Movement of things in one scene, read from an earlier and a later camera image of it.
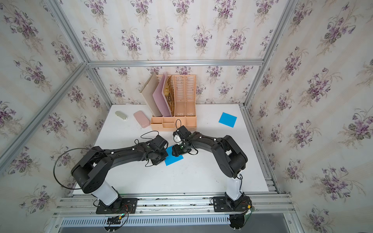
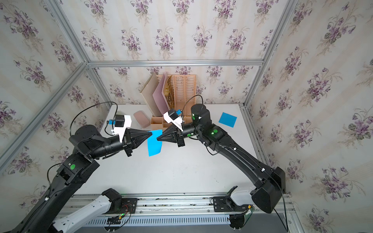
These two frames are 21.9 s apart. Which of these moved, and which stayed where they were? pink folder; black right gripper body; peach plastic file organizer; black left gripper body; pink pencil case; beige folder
Moved: black left gripper body; black right gripper body
Stayed: beige folder; peach plastic file organizer; pink pencil case; pink folder
